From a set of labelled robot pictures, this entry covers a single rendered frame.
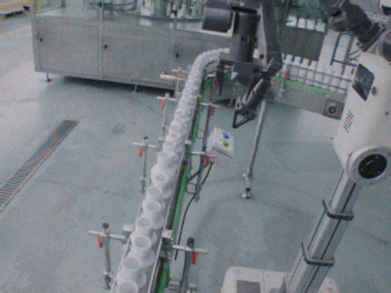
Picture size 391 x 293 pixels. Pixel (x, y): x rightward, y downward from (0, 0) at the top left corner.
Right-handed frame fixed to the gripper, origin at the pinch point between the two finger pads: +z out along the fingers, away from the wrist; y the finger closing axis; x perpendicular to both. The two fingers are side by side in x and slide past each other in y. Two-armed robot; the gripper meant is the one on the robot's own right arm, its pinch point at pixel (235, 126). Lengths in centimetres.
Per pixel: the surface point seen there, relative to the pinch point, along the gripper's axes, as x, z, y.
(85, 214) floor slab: -39, 140, -68
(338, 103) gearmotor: 78, -6, -107
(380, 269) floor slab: 161, 67, -55
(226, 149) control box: 1.1, 7.8, 3.4
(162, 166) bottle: -18.0, 8.2, 29.4
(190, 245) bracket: -6, 11, 50
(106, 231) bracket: -25, 19, 50
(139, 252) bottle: -17, 10, 59
